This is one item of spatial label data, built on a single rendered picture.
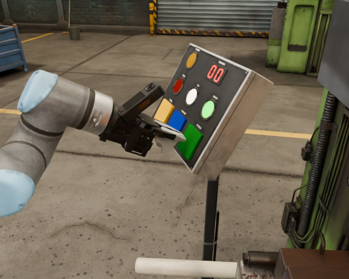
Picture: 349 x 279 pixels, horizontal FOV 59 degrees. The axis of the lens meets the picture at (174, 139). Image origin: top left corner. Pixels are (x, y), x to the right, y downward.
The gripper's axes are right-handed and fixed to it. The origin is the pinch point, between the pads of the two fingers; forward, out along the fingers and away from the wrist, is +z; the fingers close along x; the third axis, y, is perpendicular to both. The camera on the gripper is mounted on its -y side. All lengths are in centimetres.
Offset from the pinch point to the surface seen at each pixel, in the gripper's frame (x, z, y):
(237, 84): 5.1, 3.0, -17.4
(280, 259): 36.5, 5.2, 4.1
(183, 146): -0.5, 2.2, 2.8
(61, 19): -892, 49, 56
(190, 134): -0.5, 2.3, -1.0
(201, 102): -4.4, 3.0, -9.2
